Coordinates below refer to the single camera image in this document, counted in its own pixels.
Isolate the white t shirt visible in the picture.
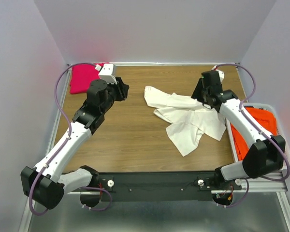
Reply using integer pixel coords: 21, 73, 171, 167
144, 86, 226, 157

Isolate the aluminium frame rail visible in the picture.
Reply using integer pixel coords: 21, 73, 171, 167
18, 71, 71, 232

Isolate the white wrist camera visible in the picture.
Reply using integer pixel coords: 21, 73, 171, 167
211, 66, 225, 83
95, 63, 117, 85

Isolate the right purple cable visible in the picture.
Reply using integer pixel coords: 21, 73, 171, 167
215, 63, 290, 182

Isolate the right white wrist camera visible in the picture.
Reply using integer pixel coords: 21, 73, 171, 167
211, 66, 225, 83

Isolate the orange t shirt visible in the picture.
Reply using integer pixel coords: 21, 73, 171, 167
231, 106, 277, 161

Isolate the folded pink t shirt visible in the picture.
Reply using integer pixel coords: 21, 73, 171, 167
70, 63, 107, 94

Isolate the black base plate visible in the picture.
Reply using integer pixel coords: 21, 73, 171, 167
94, 171, 242, 202

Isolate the purple cable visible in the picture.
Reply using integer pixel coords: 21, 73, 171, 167
29, 63, 100, 216
215, 63, 290, 182

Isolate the white plastic basket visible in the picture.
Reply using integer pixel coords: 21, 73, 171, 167
226, 102, 290, 173

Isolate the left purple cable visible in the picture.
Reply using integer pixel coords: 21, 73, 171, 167
29, 63, 100, 216

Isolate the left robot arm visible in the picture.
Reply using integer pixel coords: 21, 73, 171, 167
20, 77, 129, 210

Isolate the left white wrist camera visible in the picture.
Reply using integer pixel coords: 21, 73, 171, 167
95, 63, 117, 85

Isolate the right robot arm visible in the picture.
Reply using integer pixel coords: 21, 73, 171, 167
191, 70, 286, 182

